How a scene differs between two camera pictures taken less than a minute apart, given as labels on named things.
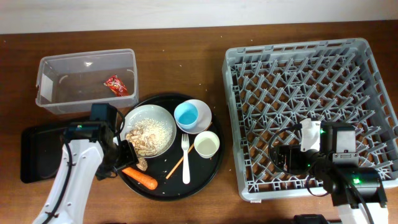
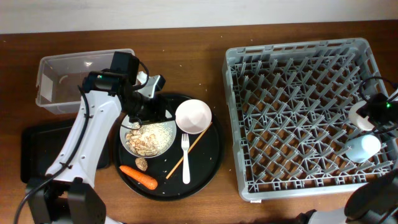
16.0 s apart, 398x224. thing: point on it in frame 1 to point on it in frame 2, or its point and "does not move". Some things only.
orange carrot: [140, 178] does not move
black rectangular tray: [40, 152] does not move
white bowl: [204, 118] does not move
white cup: [206, 144] to [358, 121]
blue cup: [186, 115] to [362, 149]
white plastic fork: [186, 168] does not move
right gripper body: [298, 162] to [380, 111]
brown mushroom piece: [142, 163] does not move
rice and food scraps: [148, 135] does not move
